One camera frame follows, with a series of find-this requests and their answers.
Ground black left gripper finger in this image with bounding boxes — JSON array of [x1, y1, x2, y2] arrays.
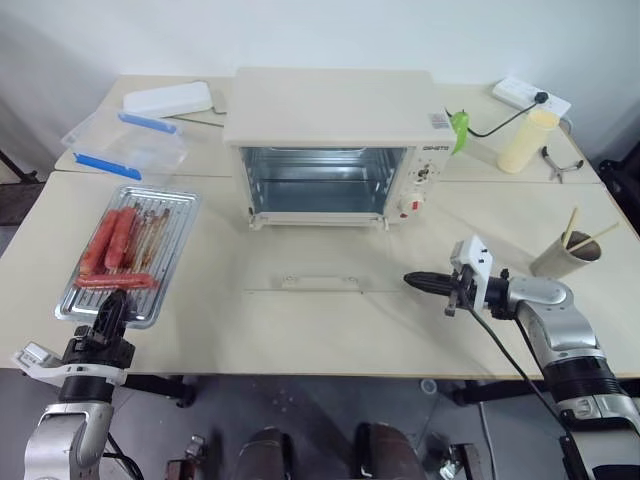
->
[[107, 289, 129, 342], [91, 297, 116, 342]]

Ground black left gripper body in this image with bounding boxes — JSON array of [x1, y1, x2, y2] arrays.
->
[[61, 323, 137, 371]]

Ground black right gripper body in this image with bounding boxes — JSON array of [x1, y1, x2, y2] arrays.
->
[[444, 266, 481, 317]]

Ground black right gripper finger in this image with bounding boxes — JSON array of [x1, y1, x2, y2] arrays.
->
[[407, 282, 454, 298], [403, 270, 454, 285]]

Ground silver metal baking tray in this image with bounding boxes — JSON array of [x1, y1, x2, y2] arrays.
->
[[53, 184, 202, 330]]

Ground red sausage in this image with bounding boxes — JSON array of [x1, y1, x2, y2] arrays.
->
[[74, 272, 157, 292], [79, 209, 120, 277], [103, 206, 139, 272]]

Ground glass toaster oven door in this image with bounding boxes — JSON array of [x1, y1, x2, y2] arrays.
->
[[239, 212, 404, 296]]

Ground cream toaster oven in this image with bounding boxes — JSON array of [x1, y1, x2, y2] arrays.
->
[[222, 67, 437, 233]]

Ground black table foot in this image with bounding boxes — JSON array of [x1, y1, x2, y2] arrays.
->
[[451, 379, 557, 409], [118, 373, 199, 409]]

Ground metal chopstick cup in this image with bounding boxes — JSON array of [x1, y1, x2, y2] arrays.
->
[[529, 230, 604, 279]]

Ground wooden chopstick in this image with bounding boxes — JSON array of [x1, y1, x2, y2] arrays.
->
[[561, 206, 581, 247], [569, 221, 621, 254]]

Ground green pepper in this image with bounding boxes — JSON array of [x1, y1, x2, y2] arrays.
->
[[445, 106, 474, 157]]

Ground metal tongs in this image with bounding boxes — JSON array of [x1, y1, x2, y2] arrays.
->
[[540, 145, 586, 183]]

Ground cream plastic cup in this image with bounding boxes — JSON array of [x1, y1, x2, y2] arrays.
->
[[496, 108, 560, 175]]

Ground clear container with blue clips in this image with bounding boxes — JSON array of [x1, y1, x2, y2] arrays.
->
[[60, 110, 191, 182]]

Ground dark rounded shape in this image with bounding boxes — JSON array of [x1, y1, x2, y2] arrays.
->
[[234, 425, 297, 480], [353, 421, 427, 480]]

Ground black stand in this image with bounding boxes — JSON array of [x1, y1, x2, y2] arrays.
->
[[0, 146, 39, 227]]

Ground black chair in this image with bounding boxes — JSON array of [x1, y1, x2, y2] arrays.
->
[[598, 158, 640, 202]]

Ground white power strip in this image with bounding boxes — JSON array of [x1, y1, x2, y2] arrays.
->
[[491, 76, 573, 116]]

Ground white plastic lid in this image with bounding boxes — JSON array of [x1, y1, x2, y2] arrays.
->
[[122, 80, 214, 119]]

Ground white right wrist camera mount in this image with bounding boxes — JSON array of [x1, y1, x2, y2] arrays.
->
[[449, 234, 495, 312]]

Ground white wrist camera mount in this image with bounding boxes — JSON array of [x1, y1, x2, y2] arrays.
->
[[449, 234, 495, 312], [12, 341, 126, 387]]

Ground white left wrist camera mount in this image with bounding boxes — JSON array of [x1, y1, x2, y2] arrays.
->
[[12, 341, 126, 387]]

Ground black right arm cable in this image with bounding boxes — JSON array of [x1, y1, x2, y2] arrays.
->
[[462, 294, 591, 480]]

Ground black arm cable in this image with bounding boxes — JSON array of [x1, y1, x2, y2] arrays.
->
[[462, 294, 591, 480], [102, 433, 147, 480]]

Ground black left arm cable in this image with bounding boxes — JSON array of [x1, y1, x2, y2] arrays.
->
[[102, 433, 147, 480]]

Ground black plug with cable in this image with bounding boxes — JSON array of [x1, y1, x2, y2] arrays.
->
[[466, 89, 551, 139]]

